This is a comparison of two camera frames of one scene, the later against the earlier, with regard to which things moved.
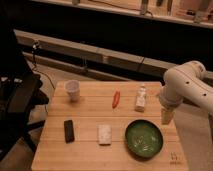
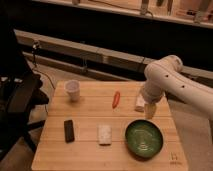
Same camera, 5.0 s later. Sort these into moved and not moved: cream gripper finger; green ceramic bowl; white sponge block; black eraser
Moved: cream gripper finger
Not moved: green ceramic bowl; black eraser; white sponge block
